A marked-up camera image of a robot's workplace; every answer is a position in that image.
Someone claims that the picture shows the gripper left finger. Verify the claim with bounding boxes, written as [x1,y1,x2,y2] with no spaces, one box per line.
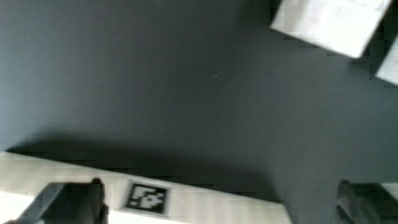
[15,178,108,224]

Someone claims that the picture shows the white square tabletop tray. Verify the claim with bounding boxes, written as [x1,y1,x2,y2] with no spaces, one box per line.
[0,152,291,224]

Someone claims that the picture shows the white front fence rail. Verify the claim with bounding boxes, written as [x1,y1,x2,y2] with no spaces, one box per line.
[269,0,392,58]

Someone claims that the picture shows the white right corner block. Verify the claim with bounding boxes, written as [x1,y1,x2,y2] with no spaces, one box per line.
[376,39,398,86]

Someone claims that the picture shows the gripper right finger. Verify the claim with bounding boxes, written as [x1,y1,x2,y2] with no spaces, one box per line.
[333,180,398,224]

